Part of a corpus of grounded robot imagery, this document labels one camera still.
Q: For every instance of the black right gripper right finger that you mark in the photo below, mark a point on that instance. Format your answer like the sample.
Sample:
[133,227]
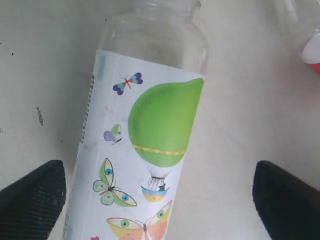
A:
[288,207]

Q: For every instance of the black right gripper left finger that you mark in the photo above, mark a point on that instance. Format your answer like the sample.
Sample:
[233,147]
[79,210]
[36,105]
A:
[31,207]

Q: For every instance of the clear bottle white butterfly label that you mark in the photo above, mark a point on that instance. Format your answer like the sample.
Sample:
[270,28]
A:
[144,94]

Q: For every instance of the clear cola bottle red label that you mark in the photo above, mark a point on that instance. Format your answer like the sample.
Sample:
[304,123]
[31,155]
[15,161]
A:
[299,22]

